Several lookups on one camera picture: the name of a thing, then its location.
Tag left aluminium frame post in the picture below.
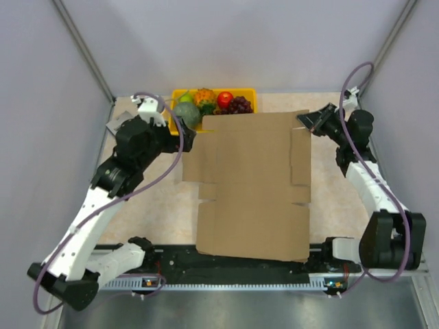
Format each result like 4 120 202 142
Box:
51 0 115 105

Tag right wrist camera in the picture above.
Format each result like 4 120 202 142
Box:
342 86 359 112

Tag purple grape bunch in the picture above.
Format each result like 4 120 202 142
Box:
214 96 253 115

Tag aluminium frame post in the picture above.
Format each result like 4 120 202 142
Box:
51 0 115 105
358 0 420 99

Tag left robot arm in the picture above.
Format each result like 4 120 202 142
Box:
27 113 196 315

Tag brown cardboard box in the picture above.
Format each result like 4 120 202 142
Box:
182 112 311 263

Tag purple cable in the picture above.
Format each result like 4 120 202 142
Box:
338 62 412 282
32 91 186 315

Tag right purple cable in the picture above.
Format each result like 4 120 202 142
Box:
338 62 412 282

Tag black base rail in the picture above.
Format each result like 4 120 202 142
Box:
95 243 361 285

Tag white slotted cable duct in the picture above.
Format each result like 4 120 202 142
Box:
101 276 328 292

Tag red apple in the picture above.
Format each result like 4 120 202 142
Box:
217 91 234 109

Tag green netted melon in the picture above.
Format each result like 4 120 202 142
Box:
174 101 202 130

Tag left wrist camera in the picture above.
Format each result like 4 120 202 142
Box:
131 95 166 127

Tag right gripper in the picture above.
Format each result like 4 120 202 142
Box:
296 103 350 147

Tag green pineapple leaves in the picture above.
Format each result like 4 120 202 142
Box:
198 103 216 117

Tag right aluminium frame post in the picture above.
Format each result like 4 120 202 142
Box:
358 0 420 99

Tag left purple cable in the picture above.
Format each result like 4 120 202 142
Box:
32 91 186 315

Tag blue razor package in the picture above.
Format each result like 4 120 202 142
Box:
106 111 134 136

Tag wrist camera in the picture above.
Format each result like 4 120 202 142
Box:
342 86 359 112
131 95 166 127

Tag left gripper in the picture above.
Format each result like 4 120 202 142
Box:
137 115 195 170

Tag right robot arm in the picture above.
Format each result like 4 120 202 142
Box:
296 103 426 271

